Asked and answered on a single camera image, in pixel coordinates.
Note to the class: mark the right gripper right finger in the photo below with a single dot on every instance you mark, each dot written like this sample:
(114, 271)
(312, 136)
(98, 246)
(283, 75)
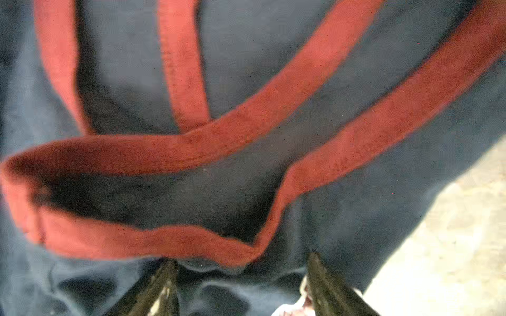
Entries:
(330, 295)

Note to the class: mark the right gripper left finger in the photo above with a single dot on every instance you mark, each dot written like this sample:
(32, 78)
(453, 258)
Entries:
(154, 294)

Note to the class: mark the navy tank top red trim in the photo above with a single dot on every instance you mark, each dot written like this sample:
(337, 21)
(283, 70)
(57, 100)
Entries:
(234, 138)

